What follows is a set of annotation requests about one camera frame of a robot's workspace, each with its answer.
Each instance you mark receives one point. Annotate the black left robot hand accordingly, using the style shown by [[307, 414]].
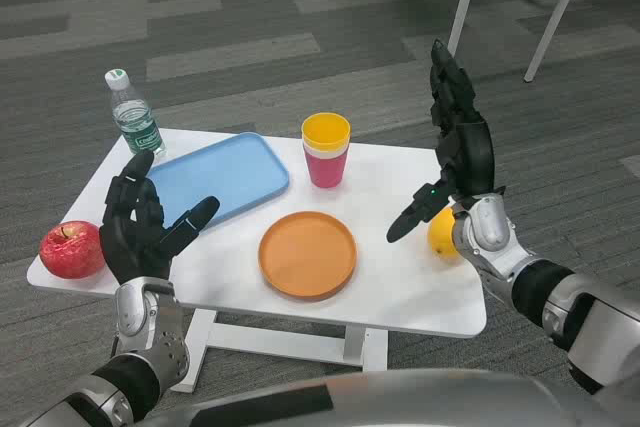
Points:
[[132, 242]]

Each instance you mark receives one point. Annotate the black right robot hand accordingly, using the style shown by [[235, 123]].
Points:
[[472, 157]]

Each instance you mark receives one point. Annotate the yellow lemon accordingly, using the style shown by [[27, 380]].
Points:
[[441, 237]]

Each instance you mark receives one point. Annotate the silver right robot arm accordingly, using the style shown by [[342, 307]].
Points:
[[550, 292]]

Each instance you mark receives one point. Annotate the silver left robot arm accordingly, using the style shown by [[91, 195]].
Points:
[[145, 337]]

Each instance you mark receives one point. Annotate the red apple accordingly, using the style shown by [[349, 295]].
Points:
[[70, 252]]

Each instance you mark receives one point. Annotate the light blue plastic tray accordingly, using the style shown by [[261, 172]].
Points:
[[225, 172]]

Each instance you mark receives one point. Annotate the clear plastic water bottle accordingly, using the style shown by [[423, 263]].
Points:
[[134, 117]]

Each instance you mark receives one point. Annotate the pink plastic cup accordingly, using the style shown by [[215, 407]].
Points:
[[326, 169]]

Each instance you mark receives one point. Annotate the white plastic cup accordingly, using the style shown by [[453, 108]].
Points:
[[325, 153]]

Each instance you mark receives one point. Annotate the yellow plastic cup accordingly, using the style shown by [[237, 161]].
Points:
[[326, 134]]

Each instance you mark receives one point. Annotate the orange round plate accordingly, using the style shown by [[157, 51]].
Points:
[[307, 257]]

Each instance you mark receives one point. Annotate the silver robot chest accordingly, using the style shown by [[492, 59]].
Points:
[[425, 402]]

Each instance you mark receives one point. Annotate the white metal desk frame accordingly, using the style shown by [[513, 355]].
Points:
[[555, 17]]

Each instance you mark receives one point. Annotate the white table base frame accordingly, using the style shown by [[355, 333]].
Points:
[[280, 339]]

